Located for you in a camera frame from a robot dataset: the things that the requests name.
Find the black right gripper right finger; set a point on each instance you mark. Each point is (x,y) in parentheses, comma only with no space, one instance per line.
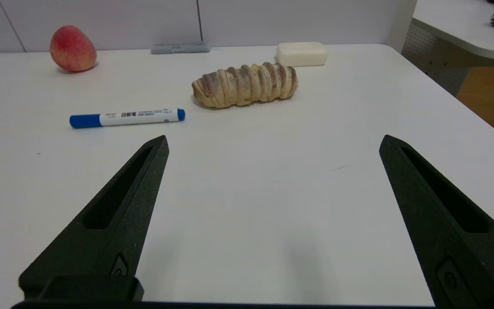
(453,227)

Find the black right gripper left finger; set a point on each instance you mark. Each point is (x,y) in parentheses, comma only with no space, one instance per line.
(109,231)

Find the blue capped whiteboard marker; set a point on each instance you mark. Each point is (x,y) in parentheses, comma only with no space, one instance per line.
(127,118)

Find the red peach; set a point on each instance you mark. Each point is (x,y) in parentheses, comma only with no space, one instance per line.
(72,48)

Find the grey metal table clip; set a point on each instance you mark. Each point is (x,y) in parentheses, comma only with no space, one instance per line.
(180,47)

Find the striped twisted bread loaf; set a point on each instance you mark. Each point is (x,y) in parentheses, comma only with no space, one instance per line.
(245,84)

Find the white side table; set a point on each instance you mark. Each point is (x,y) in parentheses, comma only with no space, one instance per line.
(465,25)

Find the white soap bar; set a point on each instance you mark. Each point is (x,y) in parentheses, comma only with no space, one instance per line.
(302,54)

